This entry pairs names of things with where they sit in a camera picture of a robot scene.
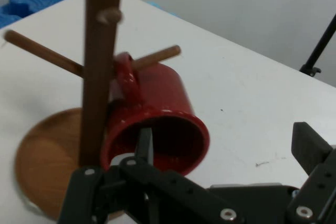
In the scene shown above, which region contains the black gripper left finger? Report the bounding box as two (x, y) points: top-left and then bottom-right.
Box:
(56, 127), (245, 224)

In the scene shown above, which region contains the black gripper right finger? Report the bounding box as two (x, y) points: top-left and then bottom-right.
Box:
(285, 121), (336, 224)

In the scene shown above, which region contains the red ceramic mug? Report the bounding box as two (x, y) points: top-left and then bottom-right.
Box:
(101, 52), (211, 178)

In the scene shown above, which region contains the black tripod stand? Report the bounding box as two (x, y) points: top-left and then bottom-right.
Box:
(299, 11), (336, 78)

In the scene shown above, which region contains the brown wooden mug tree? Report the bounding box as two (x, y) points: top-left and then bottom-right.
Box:
(3, 0), (182, 221)

